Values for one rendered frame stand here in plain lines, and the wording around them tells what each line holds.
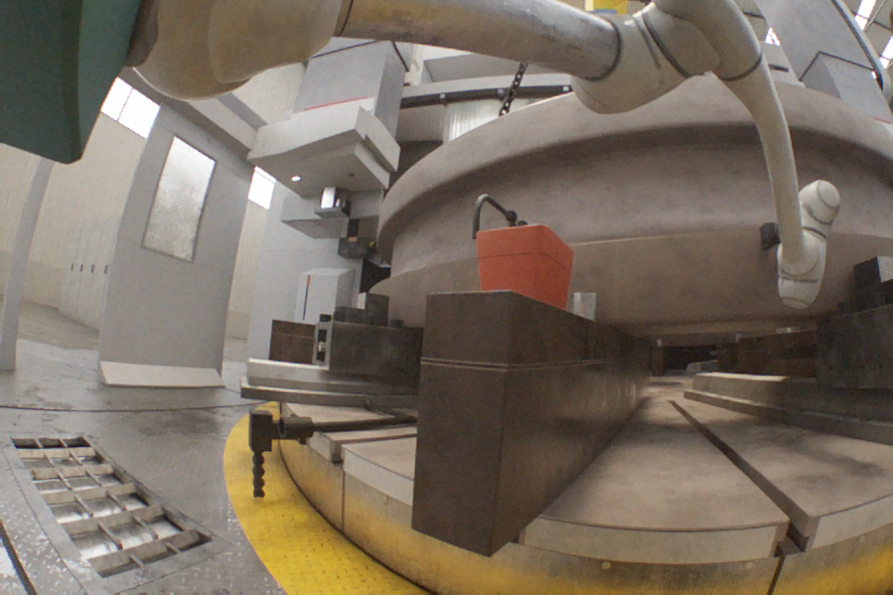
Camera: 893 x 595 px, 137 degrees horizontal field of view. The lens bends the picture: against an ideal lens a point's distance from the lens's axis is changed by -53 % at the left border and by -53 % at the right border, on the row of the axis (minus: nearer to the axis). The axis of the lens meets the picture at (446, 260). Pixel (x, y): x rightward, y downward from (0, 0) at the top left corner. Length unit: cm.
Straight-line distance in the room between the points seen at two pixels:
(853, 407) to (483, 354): 123
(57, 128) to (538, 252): 59
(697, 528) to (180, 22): 86
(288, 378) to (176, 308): 199
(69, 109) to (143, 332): 319
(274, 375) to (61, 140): 154
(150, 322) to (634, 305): 322
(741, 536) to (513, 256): 63
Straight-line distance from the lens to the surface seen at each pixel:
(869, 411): 138
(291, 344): 284
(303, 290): 490
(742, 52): 62
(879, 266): 140
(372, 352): 166
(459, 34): 40
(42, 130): 18
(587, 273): 121
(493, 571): 85
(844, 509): 83
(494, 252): 63
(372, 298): 179
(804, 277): 89
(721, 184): 147
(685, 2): 57
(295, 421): 113
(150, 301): 332
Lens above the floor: 61
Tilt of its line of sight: 13 degrees up
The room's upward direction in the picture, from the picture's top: 4 degrees clockwise
